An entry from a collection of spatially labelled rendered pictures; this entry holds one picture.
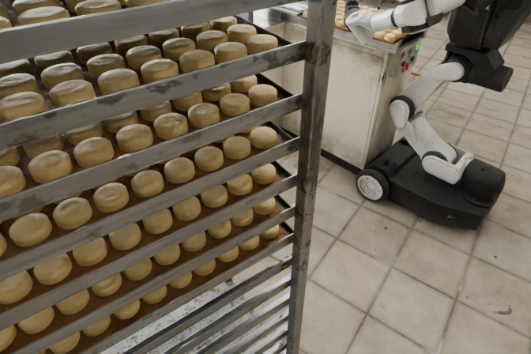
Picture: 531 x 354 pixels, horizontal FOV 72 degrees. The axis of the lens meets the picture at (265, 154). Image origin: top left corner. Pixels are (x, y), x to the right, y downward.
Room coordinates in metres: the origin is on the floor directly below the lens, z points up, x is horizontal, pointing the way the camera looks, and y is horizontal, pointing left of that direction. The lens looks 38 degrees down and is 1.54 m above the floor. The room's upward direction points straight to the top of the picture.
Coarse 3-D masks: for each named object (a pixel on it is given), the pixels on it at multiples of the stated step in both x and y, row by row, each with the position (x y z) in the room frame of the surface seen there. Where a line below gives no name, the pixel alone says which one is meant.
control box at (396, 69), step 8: (416, 40) 1.87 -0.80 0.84; (400, 48) 1.76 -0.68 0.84; (408, 48) 1.77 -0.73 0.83; (400, 56) 1.72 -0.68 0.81; (408, 56) 1.79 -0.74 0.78; (416, 56) 1.87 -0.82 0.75; (392, 64) 1.73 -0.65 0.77; (400, 64) 1.74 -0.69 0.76; (408, 64) 1.80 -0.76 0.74; (392, 72) 1.72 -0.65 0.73; (400, 72) 1.76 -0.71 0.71
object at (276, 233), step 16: (256, 240) 0.53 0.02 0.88; (272, 240) 0.54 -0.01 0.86; (224, 256) 0.49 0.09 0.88; (240, 256) 0.50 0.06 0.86; (192, 272) 0.46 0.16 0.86; (208, 272) 0.45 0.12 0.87; (160, 288) 0.41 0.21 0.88; (176, 288) 0.42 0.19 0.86; (192, 288) 0.42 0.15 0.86; (144, 304) 0.39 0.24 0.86; (160, 304) 0.39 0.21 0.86; (112, 320) 0.36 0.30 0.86; (128, 320) 0.36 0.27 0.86; (80, 336) 0.33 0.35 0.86; (96, 336) 0.33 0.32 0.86; (48, 352) 0.30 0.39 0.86; (64, 352) 0.29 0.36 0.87
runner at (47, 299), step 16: (272, 192) 0.51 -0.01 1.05; (224, 208) 0.45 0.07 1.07; (240, 208) 0.47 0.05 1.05; (192, 224) 0.42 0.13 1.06; (208, 224) 0.43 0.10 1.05; (160, 240) 0.38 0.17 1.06; (176, 240) 0.40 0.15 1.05; (128, 256) 0.35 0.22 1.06; (144, 256) 0.37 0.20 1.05; (96, 272) 0.33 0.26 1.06; (112, 272) 0.34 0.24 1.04; (64, 288) 0.30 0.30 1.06; (80, 288) 0.31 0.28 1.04; (32, 304) 0.28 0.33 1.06; (48, 304) 0.29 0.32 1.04; (0, 320) 0.25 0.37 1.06; (16, 320) 0.26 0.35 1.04
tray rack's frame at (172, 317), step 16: (224, 288) 0.86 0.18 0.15; (192, 304) 0.79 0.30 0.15; (160, 320) 0.73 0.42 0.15; (176, 320) 0.73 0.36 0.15; (208, 320) 0.73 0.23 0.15; (240, 320) 0.73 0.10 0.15; (144, 336) 0.67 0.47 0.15; (176, 336) 0.67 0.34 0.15; (240, 336) 0.66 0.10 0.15; (112, 352) 0.61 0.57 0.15; (160, 352) 0.61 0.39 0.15; (192, 352) 0.61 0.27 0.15
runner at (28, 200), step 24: (240, 120) 0.48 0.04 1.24; (264, 120) 0.50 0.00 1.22; (168, 144) 0.41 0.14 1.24; (192, 144) 0.43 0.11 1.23; (96, 168) 0.36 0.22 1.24; (120, 168) 0.37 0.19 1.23; (24, 192) 0.31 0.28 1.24; (48, 192) 0.32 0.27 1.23; (72, 192) 0.34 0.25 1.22; (0, 216) 0.29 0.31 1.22
